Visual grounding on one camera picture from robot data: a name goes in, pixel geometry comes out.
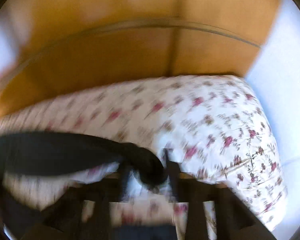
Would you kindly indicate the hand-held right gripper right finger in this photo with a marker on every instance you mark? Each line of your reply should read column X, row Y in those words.
column 172, row 177

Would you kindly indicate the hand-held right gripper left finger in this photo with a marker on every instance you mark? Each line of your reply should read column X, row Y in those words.
column 124, row 180

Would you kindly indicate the dark navy pants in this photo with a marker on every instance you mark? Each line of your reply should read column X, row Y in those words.
column 65, row 155

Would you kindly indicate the bed with floral sheet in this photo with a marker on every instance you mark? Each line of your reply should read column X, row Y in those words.
column 202, row 120

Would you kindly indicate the wooden wardrobe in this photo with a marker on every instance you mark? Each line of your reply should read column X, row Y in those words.
column 115, row 55

